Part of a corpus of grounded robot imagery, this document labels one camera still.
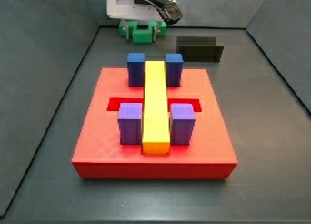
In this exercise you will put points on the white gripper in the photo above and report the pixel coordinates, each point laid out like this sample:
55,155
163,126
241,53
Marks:
149,10

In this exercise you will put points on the green U-shaped block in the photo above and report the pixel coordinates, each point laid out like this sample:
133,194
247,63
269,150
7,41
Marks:
140,33

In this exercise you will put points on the black L-shaped fixture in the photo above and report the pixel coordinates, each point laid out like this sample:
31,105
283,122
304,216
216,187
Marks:
199,49

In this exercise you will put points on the dark blue peg left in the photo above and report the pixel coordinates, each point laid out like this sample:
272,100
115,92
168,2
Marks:
136,69

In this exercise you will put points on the dark blue peg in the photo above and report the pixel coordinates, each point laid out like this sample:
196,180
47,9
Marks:
173,69
136,69

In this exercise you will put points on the dark blue peg right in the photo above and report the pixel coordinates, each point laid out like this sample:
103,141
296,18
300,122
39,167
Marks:
173,69

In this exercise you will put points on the purple peg left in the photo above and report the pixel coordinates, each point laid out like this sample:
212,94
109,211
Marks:
129,123

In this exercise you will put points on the purple peg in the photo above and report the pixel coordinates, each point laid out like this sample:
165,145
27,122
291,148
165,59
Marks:
181,123
129,123

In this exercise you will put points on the purple peg right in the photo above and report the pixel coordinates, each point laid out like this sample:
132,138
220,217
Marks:
181,123

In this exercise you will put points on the yellow long bar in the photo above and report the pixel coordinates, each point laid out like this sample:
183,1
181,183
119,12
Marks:
155,134

